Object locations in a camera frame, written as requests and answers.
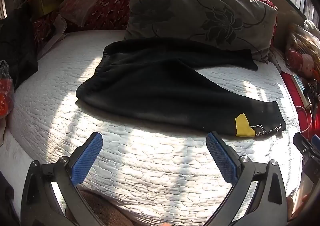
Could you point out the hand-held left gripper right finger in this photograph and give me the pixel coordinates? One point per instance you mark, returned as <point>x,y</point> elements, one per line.
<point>222,158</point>

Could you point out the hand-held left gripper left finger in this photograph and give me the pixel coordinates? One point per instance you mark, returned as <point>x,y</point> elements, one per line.
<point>87,158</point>

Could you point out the brown trousers leg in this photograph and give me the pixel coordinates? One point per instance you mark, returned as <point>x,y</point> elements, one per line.
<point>100,208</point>

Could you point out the black garment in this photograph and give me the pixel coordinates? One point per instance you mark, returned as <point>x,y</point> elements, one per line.
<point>17,40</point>

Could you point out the clear plastic bag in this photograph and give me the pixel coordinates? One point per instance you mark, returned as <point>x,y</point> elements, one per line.
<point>82,3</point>

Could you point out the red floral quilt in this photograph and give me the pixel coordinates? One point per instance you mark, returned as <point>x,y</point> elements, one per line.
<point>110,8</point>

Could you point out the plastic-wrapped doll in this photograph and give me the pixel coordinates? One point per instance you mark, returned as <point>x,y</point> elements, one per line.
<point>302,50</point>

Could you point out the person's right hand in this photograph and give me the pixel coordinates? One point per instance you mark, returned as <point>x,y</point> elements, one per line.
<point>303,199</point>

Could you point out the white quilted mattress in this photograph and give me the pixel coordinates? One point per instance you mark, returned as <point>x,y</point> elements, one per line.
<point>150,166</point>

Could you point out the grey floral pillow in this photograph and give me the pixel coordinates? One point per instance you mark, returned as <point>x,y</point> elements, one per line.
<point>187,10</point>

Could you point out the red plastic bag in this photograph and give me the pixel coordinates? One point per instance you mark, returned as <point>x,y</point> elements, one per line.
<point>6,90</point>

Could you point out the white power strip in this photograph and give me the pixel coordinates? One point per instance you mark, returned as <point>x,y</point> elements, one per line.
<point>300,88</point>

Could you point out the black pants with yellow patch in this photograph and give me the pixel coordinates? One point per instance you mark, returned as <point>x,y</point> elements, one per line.
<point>150,85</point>

